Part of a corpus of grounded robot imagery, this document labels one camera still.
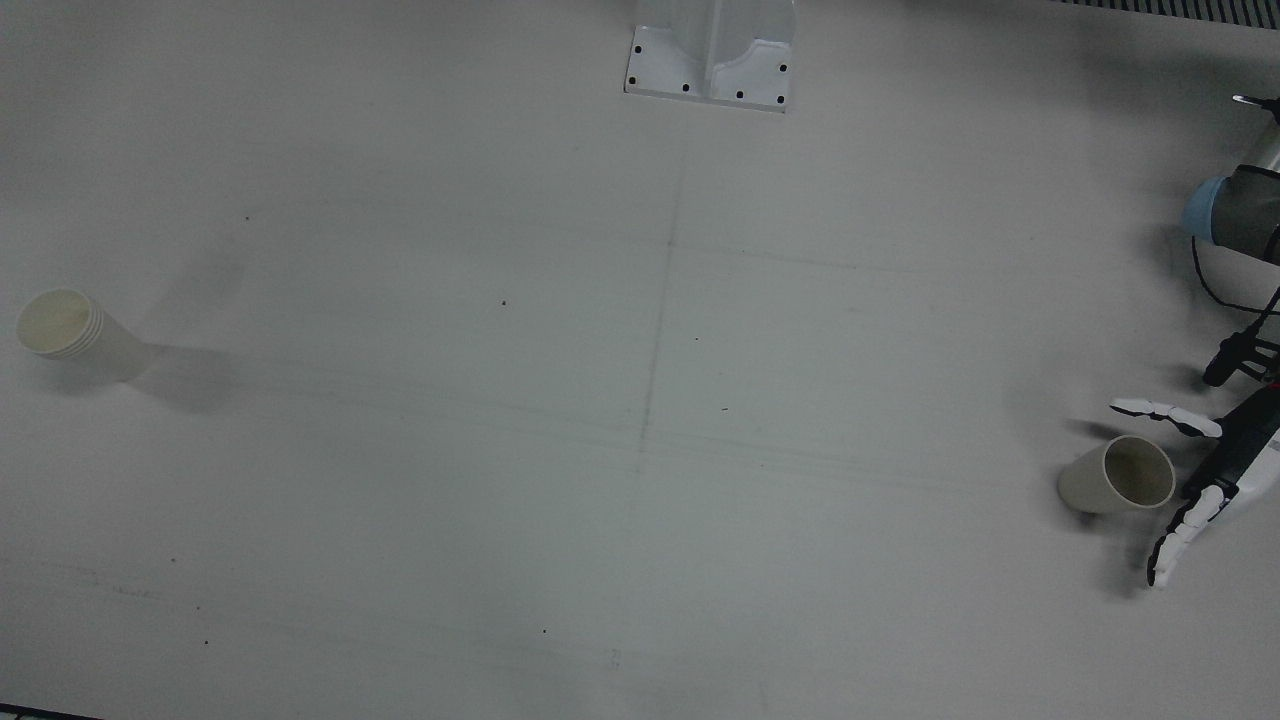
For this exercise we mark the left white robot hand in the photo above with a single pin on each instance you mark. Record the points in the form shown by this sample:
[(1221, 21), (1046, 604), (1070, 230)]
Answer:
[(1245, 440)]

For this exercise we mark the stack of paper cups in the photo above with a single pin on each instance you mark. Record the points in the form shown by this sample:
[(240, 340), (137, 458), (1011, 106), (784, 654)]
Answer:
[(100, 345)]

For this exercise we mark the grey ribbed grille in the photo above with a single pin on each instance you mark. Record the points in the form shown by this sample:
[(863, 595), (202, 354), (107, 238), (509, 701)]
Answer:
[(1180, 10)]

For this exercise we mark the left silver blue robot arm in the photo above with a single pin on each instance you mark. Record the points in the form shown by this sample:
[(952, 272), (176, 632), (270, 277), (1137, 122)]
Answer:
[(1245, 210)]

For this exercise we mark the single beige paper cup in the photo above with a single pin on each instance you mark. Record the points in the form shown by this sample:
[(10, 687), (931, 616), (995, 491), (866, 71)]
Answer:
[(1090, 485)]

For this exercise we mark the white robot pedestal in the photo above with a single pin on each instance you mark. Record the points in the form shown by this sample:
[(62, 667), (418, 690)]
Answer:
[(670, 60)]

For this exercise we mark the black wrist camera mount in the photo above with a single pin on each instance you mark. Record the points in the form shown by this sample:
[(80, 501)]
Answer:
[(1228, 358)]

